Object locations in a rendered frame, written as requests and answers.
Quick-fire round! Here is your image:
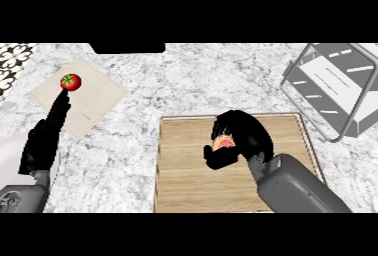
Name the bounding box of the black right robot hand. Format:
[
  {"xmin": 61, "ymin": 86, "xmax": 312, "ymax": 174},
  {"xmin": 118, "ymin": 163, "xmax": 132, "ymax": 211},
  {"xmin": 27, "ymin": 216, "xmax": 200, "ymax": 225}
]
[{"xmin": 203, "ymin": 109, "xmax": 275, "ymax": 171}]

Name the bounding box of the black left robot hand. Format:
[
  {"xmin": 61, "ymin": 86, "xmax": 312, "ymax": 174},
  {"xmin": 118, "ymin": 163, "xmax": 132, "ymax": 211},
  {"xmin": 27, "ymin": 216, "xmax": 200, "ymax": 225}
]
[{"xmin": 18, "ymin": 88, "xmax": 74, "ymax": 176}]

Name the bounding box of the pink frosted cupcake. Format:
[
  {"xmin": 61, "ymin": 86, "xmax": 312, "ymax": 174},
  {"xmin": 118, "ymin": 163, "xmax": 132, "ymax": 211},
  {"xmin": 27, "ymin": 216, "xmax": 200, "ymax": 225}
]
[{"xmin": 211, "ymin": 134, "xmax": 238, "ymax": 152}]

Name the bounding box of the wooden tray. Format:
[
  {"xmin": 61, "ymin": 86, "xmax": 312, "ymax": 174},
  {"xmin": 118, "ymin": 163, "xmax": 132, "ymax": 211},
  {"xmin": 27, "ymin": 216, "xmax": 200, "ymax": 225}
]
[{"xmin": 152, "ymin": 112, "xmax": 328, "ymax": 214}]

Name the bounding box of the red tomato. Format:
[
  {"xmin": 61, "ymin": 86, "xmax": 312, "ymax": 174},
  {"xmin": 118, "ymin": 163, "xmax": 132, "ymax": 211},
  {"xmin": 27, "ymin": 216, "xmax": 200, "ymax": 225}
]
[{"xmin": 59, "ymin": 73, "xmax": 83, "ymax": 92}]

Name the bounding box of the grey wire tiered basket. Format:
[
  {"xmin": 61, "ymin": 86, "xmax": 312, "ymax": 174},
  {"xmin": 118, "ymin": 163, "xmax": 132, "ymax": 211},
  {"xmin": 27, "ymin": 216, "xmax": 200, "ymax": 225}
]
[{"xmin": 279, "ymin": 43, "xmax": 378, "ymax": 144}]

